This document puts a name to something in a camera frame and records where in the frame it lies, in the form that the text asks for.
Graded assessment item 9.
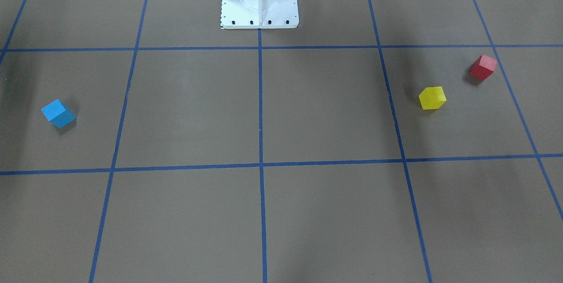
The blue wooden cube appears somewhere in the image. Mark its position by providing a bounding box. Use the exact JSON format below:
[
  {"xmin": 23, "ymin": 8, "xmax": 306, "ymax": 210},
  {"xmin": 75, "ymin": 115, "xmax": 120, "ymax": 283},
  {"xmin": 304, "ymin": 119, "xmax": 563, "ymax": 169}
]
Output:
[{"xmin": 41, "ymin": 99, "xmax": 77, "ymax": 129}]

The red wooden cube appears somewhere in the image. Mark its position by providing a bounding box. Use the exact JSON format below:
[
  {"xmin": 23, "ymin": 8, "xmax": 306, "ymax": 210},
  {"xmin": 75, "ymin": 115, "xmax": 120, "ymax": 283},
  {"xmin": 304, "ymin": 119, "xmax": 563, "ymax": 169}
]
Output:
[{"xmin": 470, "ymin": 55, "xmax": 498, "ymax": 81}]

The yellow wooden cube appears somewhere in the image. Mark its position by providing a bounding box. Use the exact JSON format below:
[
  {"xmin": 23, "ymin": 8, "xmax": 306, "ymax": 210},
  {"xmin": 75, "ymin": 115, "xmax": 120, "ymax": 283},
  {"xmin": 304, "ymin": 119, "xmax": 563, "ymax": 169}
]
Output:
[{"xmin": 418, "ymin": 86, "xmax": 447, "ymax": 110}]

